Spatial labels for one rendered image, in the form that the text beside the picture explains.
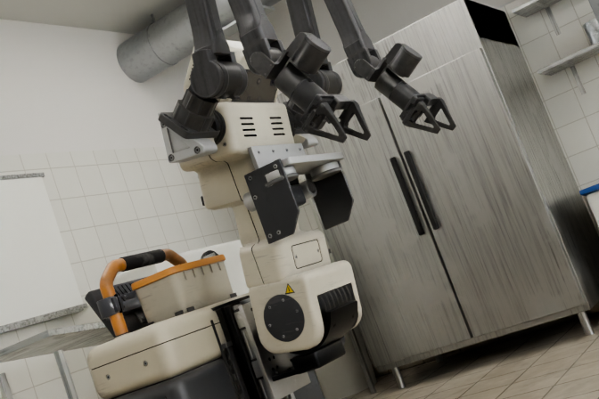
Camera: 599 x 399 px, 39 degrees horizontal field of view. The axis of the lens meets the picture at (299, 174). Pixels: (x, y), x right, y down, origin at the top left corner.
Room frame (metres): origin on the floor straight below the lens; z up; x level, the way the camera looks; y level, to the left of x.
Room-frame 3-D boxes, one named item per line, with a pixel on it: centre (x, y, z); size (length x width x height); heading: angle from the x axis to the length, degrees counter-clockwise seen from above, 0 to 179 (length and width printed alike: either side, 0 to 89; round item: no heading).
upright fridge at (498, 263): (5.49, -0.82, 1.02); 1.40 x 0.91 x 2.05; 60
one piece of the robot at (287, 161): (1.93, 0.02, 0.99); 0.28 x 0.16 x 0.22; 150
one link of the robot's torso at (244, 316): (2.05, 0.09, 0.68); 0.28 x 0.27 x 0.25; 150
